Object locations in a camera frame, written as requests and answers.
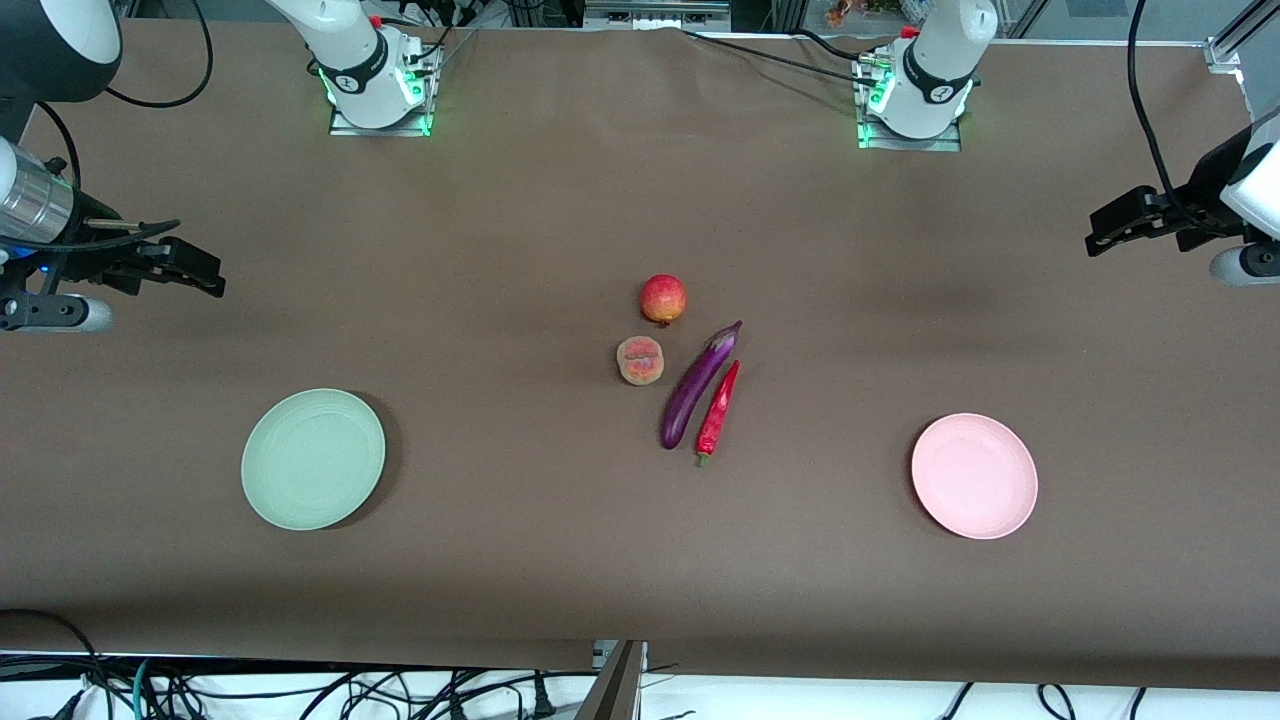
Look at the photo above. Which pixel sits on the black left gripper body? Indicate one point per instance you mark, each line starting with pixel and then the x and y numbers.
pixel 1190 216

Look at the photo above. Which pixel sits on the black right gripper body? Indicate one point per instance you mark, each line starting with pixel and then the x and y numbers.
pixel 97 263

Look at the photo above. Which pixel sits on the red chili pepper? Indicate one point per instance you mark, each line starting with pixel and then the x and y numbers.
pixel 718 410

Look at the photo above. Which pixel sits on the purple eggplant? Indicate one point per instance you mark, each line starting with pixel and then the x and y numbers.
pixel 695 390

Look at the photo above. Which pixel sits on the orange peach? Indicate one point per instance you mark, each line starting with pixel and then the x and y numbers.
pixel 640 360

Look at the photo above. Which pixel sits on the red apple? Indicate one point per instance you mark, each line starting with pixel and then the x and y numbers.
pixel 663 298

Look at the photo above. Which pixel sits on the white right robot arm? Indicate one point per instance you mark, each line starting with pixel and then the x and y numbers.
pixel 370 60

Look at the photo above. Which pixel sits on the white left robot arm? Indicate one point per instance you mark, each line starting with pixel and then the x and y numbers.
pixel 935 70

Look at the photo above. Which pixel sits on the green round plate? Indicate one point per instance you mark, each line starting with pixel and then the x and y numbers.
pixel 313 458

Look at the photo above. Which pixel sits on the pink round plate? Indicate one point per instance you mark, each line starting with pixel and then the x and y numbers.
pixel 974 476

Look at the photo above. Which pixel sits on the orange plastic toy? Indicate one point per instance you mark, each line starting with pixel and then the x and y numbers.
pixel 845 12

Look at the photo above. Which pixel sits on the brown table cloth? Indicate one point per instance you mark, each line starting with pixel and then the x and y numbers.
pixel 500 560

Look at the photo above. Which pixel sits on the aluminium frame profile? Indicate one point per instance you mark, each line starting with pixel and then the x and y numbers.
pixel 1240 35

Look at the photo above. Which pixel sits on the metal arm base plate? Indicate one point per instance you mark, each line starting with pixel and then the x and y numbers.
pixel 350 130
pixel 940 145

